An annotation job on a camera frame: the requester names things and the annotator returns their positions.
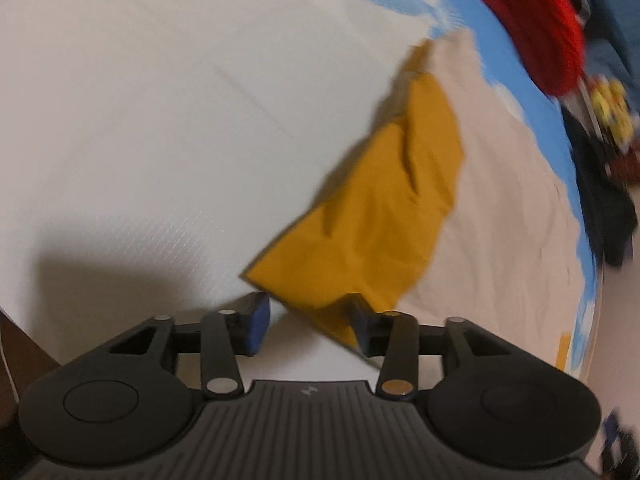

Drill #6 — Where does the red folded sweater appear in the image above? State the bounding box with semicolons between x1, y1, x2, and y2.
483;0;585;96

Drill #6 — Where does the black clothing pile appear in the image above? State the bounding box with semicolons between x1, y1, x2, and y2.
561;105;639;268

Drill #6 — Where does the dark teal garment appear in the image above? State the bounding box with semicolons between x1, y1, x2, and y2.
585;0;639;101

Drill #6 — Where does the blue and white bed sheet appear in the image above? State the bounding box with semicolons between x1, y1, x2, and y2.
1;0;578;363

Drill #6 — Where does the beige and mustard shirt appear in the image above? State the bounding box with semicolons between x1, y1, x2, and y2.
245;28;585;368

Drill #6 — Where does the yellow plush toy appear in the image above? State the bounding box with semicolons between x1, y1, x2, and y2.
588;75;639;154

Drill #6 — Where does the white cable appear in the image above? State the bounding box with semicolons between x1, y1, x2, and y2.
0;343;22;406

